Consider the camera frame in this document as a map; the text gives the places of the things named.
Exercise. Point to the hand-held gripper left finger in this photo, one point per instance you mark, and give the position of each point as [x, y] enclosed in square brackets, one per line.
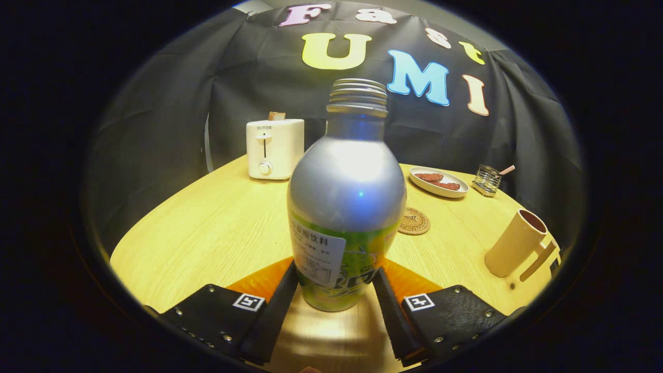
[274, 316]

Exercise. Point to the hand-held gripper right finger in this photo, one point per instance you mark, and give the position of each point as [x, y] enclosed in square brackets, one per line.
[393, 321]

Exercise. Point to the round cork coaster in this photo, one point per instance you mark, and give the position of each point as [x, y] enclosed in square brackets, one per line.
[415, 223]

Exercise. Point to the beige cup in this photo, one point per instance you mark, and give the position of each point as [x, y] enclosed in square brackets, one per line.
[513, 246]

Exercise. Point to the silver green juice bottle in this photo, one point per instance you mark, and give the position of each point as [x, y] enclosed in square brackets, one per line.
[347, 181]

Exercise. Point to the wooden table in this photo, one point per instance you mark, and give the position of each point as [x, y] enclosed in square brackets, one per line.
[217, 233]

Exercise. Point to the white round plate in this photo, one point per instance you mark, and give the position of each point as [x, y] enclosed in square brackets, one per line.
[440, 192]

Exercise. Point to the reddish meat piece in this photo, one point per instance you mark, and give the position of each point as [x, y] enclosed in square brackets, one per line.
[448, 186]
[429, 177]

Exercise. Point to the white toaster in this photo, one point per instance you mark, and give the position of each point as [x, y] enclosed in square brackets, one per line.
[282, 147]

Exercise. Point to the striped straw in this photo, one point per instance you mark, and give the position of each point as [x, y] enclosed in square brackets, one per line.
[506, 170]

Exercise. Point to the bread slice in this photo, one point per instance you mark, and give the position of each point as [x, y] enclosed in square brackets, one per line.
[277, 116]

